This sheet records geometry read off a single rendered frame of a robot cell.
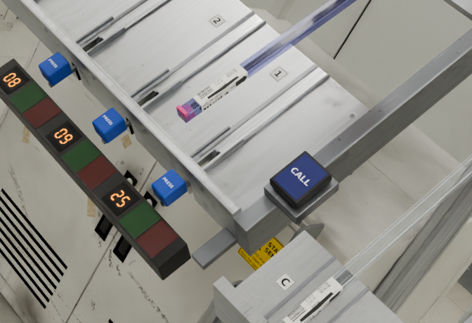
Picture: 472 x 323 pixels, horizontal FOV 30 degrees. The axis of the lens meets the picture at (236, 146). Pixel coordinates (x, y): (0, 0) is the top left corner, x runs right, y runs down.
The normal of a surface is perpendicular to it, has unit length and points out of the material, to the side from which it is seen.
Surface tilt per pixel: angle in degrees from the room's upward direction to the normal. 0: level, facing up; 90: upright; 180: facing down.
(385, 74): 90
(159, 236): 45
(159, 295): 90
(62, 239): 90
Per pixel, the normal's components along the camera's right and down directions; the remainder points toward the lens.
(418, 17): -0.60, 0.05
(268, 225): 0.65, 0.62
